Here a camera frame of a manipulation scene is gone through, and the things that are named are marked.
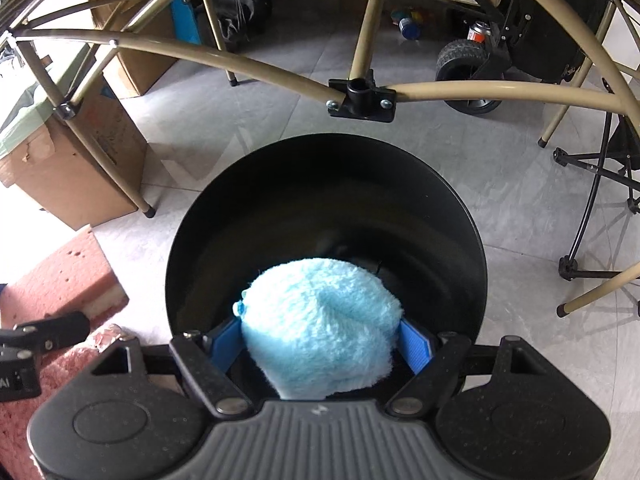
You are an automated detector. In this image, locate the black folding camp chair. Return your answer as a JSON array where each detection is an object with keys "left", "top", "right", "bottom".
[{"left": 552, "top": 109, "right": 640, "bottom": 281}]

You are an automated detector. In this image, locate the light blue plush toy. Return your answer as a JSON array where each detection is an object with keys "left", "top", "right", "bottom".
[{"left": 232, "top": 258, "right": 404, "bottom": 400}]

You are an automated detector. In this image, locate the pink sponge block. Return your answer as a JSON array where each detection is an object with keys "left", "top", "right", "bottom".
[{"left": 1, "top": 226, "right": 129, "bottom": 328}]

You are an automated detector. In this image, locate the black wagon wheel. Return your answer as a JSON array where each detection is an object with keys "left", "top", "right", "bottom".
[{"left": 436, "top": 39, "right": 501, "bottom": 116}]

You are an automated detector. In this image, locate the cardboard box with green liner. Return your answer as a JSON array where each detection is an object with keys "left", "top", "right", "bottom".
[{"left": 1, "top": 67, "right": 146, "bottom": 230}]

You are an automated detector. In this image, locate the black round trash bin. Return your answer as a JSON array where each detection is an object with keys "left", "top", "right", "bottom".
[{"left": 165, "top": 132, "right": 490, "bottom": 401}]

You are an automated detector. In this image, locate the folding slatted camping table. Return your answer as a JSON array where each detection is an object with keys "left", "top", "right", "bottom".
[{"left": 1, "top": 0, "right": 639, "bottom": 327}]

